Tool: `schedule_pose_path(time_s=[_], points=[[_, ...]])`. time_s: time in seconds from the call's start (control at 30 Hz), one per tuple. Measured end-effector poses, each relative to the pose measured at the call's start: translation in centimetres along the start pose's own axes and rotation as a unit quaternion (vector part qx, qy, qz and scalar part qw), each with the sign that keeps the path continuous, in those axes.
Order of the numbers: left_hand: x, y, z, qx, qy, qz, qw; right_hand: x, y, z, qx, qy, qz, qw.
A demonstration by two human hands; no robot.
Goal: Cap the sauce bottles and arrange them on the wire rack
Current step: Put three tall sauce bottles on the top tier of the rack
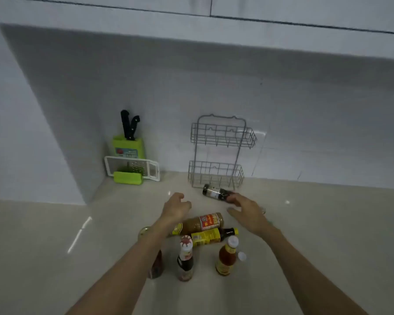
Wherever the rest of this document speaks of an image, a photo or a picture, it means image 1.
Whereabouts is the person's left hand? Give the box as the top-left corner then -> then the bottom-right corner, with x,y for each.
159,192 -> 192,227

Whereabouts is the person's right hand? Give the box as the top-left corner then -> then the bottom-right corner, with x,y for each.
226,192 -> 273,238

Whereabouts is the tall brown sauce bottle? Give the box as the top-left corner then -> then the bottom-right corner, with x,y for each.
170,212 -> 225,237

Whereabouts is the dark bottle white cap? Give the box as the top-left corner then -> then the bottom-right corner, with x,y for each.
202,184 -> 236,203

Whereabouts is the dark bottle yellow label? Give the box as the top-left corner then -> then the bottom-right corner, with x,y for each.
190,227 -> 239,248

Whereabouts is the orange sauce bottle white cap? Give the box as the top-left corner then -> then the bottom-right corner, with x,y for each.
215,235 -> 239,277

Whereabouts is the dark bottle red-white cap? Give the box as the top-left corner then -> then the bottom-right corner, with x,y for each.
176,235 -> 195,282

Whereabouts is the red sauce bottle gold cap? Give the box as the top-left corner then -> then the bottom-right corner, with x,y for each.
138,227 -> 163,280

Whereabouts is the grey wire two-tier rack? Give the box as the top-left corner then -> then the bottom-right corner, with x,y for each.
188,114 -> 258,191

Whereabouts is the person's right forearm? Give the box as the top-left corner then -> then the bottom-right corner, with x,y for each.
262,226 -> 369,315

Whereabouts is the person's left forearm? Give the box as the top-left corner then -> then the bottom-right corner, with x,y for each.
65,221 -> 176,315

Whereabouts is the green plastic grater holder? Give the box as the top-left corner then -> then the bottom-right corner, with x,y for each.
113,171 -> 144,186

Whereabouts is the green knife block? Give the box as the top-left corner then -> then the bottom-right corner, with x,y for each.
112,135 -> 146,160

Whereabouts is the white upper cabinet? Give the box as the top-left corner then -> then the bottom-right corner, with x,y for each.
0,0 -> 394,61

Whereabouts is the white frame metal grater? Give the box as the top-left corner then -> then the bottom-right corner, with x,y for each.
104,156 -> 161,182

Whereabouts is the small black handle knife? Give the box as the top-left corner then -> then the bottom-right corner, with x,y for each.
130,115 -> 141,141

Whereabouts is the large black handle knife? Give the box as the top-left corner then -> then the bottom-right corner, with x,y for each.
120,109 -> 132,140

